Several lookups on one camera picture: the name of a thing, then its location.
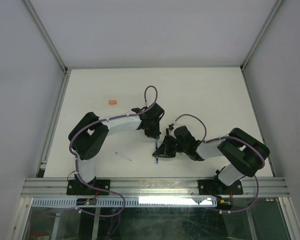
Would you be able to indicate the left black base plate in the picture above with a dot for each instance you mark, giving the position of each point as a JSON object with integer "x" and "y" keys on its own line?
{"x": 76, "y": 188}

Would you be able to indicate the aluminium mounting rail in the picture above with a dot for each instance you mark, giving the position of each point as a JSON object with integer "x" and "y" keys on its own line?
{"x": 249, "y": 187}

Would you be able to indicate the orange pen cap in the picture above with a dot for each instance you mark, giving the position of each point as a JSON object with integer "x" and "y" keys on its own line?
{"x": 112, "y": 102}

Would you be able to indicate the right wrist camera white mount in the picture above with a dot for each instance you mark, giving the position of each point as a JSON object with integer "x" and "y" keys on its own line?
{"x": 171, "y": 126}

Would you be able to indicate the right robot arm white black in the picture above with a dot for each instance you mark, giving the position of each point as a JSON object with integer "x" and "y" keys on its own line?
{"x": 246, "y": 155}

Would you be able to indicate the white blue end pen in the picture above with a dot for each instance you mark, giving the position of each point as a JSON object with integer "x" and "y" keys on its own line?
{"x": 123, "y": 156}

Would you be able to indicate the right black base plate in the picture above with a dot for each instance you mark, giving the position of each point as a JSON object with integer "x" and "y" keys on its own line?
{"x": 208, "y": 187}

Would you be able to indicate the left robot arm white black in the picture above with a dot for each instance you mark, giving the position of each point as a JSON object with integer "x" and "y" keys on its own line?
{"x": 88, "y": 136}

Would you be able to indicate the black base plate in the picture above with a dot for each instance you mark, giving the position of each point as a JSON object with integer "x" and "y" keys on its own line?
{"x": 76, "y": 188}
{"x": 208, "y": 187}

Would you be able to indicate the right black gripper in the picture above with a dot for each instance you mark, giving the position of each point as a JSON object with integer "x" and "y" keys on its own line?
{"x": 164, "y": 150}

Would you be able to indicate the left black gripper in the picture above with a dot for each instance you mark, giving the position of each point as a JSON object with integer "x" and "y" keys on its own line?
{"x": 155, "y": 134}

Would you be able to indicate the white slotted cable duct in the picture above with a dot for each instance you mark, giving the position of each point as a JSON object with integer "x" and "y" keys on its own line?
{"x": 130, "y": 202}

